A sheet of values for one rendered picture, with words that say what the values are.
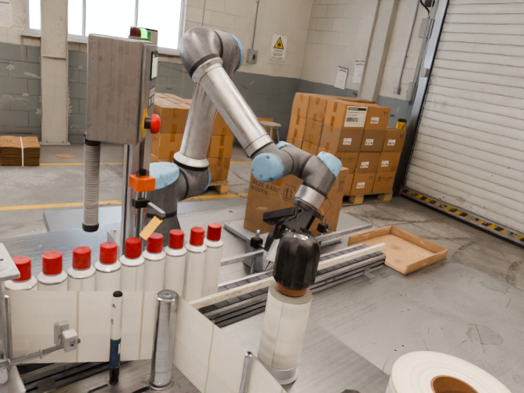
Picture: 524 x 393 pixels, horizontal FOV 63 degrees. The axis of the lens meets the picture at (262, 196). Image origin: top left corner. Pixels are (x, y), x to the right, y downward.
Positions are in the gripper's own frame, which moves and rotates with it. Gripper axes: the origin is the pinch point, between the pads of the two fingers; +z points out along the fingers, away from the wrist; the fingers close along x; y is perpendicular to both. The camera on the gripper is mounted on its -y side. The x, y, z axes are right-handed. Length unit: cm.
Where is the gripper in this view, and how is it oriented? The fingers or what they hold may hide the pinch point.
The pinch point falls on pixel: (264, 264)
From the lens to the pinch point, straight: 121.3
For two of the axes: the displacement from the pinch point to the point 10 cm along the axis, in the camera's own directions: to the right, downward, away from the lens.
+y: 6.5, 3.2, -6.9
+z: -5.0, 8.7, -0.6
